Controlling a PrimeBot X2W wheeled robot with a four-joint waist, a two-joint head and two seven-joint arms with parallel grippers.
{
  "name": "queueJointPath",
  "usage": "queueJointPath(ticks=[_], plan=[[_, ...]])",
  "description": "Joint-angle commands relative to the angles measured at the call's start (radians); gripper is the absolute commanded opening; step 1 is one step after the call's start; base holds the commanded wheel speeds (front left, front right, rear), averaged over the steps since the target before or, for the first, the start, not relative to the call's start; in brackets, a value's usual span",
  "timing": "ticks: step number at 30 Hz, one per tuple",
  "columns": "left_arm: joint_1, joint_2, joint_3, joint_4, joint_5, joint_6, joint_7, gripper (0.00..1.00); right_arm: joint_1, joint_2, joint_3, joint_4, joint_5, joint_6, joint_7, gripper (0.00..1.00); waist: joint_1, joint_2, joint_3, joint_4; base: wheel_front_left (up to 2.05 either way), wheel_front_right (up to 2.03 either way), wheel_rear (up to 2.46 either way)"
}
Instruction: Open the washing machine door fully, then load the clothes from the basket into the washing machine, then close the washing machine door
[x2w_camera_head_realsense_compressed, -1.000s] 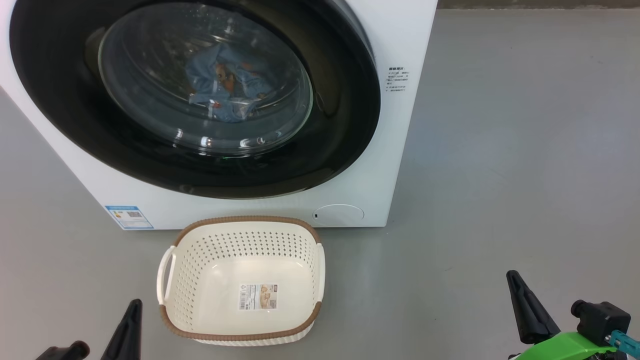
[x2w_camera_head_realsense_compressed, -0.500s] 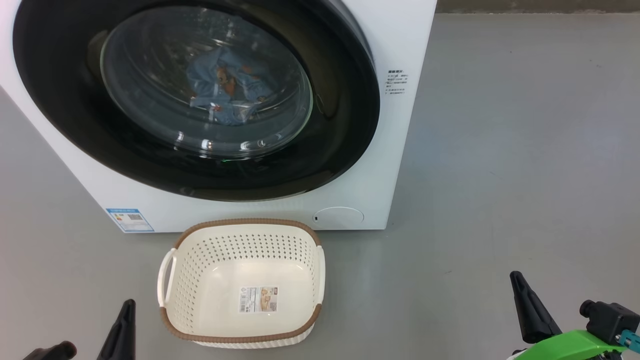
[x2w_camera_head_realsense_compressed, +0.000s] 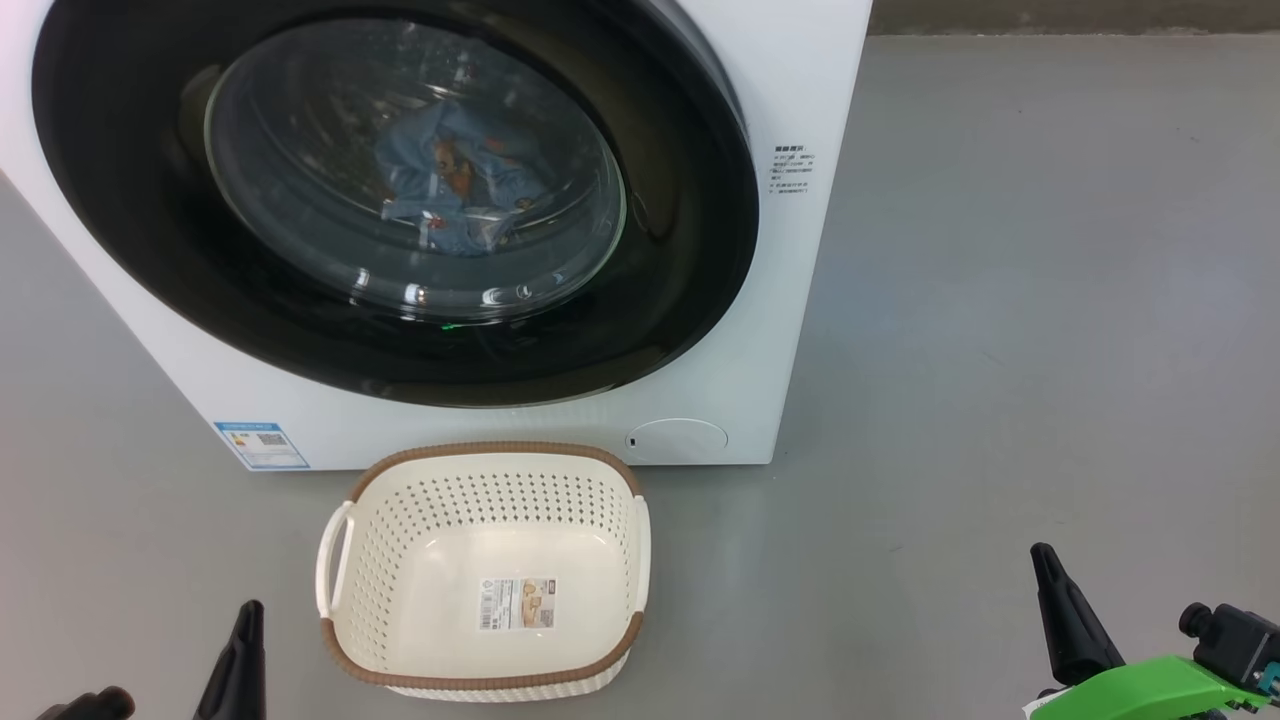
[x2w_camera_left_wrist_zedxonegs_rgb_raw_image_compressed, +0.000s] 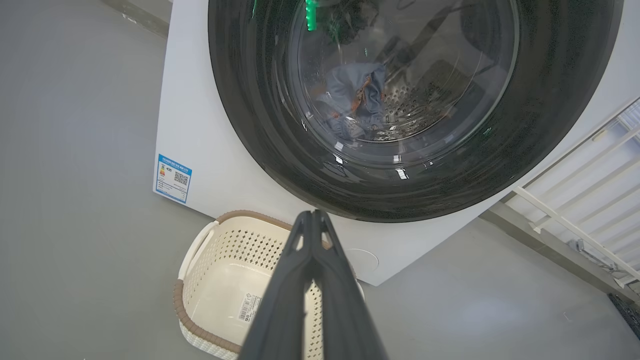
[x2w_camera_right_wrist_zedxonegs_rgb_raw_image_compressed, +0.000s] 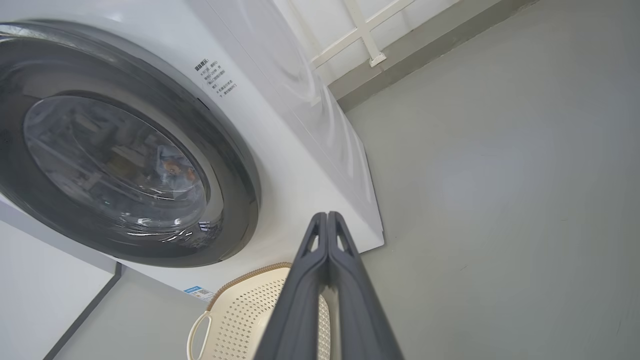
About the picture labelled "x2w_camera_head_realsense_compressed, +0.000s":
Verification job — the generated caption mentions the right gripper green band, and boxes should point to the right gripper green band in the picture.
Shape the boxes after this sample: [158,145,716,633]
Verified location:
[1030,543,1269,720]

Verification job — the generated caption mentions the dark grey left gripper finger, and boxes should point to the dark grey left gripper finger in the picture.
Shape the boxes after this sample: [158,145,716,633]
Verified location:
[195,600,267,720]

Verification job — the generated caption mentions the black glass washing machine door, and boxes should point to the black glass washing machine door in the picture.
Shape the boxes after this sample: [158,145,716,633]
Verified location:
[30,0,761,409]

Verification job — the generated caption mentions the blue denim garment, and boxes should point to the blue denim garment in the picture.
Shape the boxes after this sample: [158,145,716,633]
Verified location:
[372,100,561,259]

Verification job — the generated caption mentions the cream perforated laundry basket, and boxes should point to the cream perforated laundry basket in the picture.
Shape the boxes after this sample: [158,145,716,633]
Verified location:
[315,441,653,701]

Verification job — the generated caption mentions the paper basket label sticker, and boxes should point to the paper basket label sticker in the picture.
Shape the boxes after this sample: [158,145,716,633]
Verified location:
[478,576,557,632]

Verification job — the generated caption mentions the white front-load washing machine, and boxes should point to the white front-load washing machine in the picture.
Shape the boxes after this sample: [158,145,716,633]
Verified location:
[0,0,873,471]

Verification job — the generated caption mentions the blue energy label sticker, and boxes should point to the blue energy label sticker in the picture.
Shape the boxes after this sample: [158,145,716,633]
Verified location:
[212,420,311,471]

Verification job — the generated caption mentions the round white filter cover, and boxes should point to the round white filter cover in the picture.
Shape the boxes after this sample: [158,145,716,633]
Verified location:
[625,418,729,466]

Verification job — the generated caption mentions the printed text label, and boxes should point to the printed text label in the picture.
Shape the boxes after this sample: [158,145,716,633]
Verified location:
[770,145,817,197]

